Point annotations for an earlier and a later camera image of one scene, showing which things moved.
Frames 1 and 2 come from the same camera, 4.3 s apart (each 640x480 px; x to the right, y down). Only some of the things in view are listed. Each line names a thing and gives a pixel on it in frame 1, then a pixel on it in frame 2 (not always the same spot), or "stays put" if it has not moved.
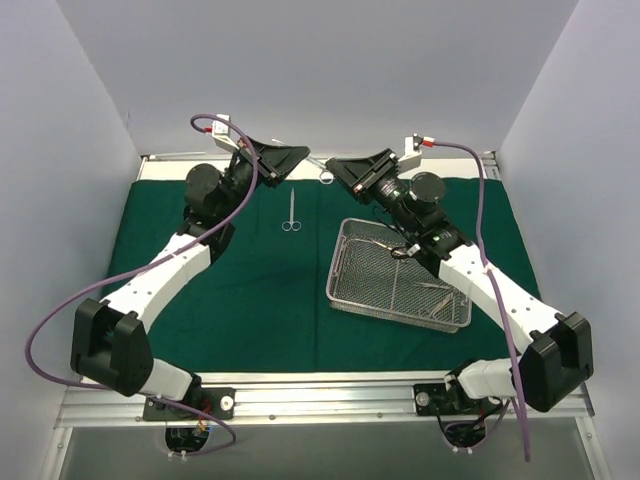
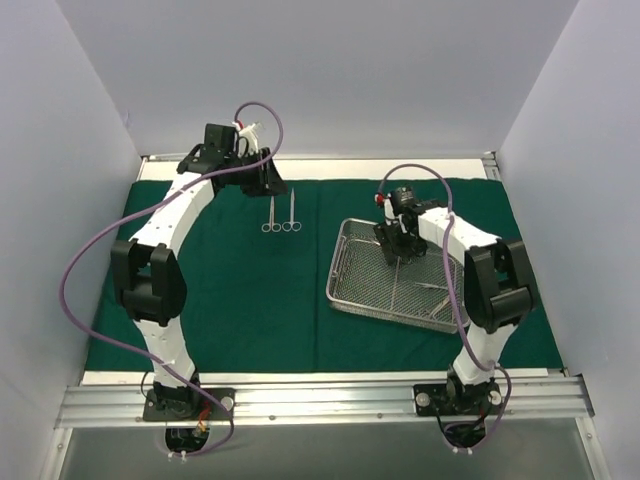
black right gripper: [376, 170] -> [393, 239]
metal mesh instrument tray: [377, 274] stays put
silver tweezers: [443, 302] stays put
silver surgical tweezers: [433, 285] stays put
